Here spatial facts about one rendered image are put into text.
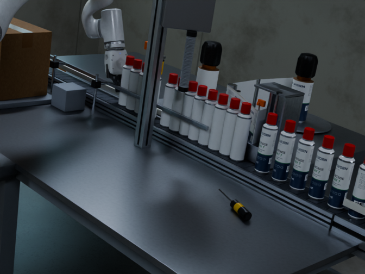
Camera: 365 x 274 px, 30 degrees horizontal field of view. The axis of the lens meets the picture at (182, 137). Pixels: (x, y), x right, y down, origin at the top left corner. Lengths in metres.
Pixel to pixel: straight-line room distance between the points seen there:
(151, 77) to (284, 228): 0.73
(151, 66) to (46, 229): 1.08
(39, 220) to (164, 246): 1.47
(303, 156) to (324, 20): 2.97
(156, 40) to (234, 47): 3.13
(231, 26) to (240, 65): 0.31
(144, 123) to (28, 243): 0.88
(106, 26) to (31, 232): 0.98
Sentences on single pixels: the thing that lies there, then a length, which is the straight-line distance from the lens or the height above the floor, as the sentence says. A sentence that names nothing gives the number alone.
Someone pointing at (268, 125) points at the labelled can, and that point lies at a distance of 2.25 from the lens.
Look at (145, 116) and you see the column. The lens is 2.44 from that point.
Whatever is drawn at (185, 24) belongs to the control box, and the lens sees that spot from 2.33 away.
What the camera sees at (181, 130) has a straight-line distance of 2.52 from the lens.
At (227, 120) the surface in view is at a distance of 2.35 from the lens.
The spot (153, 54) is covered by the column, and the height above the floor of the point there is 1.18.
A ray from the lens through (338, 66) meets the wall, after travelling 5.04.
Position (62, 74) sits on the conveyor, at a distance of 3.14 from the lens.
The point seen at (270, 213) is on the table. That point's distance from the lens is 2.13.
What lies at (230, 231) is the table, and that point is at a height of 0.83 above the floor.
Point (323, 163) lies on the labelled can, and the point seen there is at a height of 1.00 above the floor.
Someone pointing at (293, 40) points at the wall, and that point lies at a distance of 5.20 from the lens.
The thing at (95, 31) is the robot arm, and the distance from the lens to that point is 2.80.
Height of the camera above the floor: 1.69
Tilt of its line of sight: 19 degrees down
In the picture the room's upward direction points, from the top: 9 degrees clockwise
